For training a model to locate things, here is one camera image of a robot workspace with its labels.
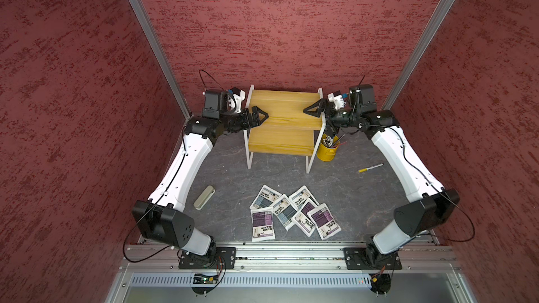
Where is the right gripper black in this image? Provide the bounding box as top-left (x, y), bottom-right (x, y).
top-left (303, 97), bottom-right (360, 136)

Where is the grey-blue coffee bag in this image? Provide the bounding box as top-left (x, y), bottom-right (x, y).
top-left (271, 194), bottom-right (298, 231)
top-left (289, 185), bottom-right (319, 209)
top-left (249, 185), bottom-right (282, 210)

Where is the purple coffee bag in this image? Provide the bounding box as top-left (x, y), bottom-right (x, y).
top-left (307, 203), bottom-right (342, 241)
top-left (251, 207), bottom-right (275, 242)
top-left (292, 198), bottom-right (317, 237)

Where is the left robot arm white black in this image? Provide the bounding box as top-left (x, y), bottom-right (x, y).
top-left (132, 107), bottom-right (269, 268)

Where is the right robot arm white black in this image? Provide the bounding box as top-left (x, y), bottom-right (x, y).
top-left (303, 98), bottom-right (460, 269)

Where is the yellow pen cup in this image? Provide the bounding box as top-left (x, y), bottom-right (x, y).
top-left (317, 134), bottom-right (339, 162)

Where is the beige eraser block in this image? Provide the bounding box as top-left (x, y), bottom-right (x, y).
top-left (194, 185), bottom-right (216, 210)

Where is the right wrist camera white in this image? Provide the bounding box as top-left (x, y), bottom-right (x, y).
top-left (327, 91), bottom-right (348, 110)

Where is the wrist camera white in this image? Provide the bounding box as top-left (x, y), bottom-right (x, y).
top-left (227, 87), bottom-right (246, 113)
top-left (327, 91), bottom-right (348, 110)

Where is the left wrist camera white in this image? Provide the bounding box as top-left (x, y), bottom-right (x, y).
top-left (227, 87), bottom-right (246, 113)

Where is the wooden two-tier shelf white frame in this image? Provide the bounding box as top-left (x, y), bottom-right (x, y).
top-left (244, 86), bottom-right (326, 173)

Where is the yellow handled marker pen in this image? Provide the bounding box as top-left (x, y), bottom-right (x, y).
top-left (358, 163), bottom-right (384, 173)

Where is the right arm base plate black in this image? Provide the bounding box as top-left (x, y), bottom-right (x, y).
top-left (343, 248), bottom-right (402, 271)

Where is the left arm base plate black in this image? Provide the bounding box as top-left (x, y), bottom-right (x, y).
top-left (178, 247), bottom-right (237, 271)

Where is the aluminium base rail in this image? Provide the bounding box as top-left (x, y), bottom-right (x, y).
top-left (121, 241), bottom-right (460, 272)

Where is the left corner aluminium post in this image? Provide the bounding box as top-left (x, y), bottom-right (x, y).
top-left (128, 0), bottom-right (191, 120)

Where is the corner aluminium post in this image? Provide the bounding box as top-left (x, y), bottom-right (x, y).
top-left (383, 0), bottom-right (456, 109)
top-left (128, 0), bottom-right (191, 120)

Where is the right corner aluminium post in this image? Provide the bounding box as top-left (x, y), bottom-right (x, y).
top-left (383, 0), bottom-right (456, 109)

